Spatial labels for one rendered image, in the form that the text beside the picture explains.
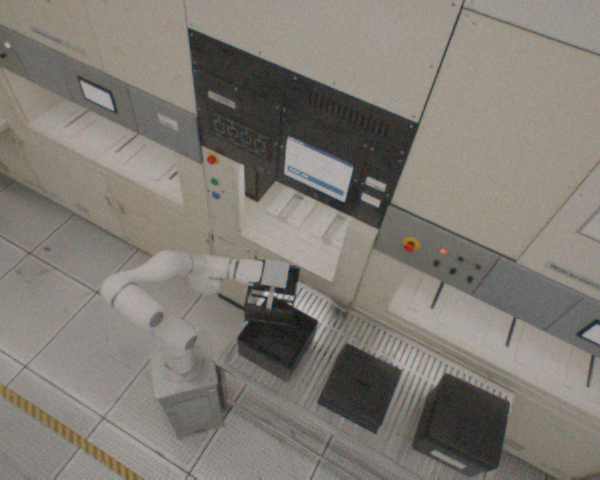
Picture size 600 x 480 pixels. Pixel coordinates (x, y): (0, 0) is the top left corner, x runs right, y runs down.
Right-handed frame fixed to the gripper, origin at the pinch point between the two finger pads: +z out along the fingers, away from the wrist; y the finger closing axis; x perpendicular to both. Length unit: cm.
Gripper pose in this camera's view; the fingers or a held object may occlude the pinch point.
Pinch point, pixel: (274, 275)
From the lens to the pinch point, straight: 193.3
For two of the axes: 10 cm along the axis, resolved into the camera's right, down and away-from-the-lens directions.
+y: -1.3, 8.0, -5.8
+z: 9.9, 1.6, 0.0
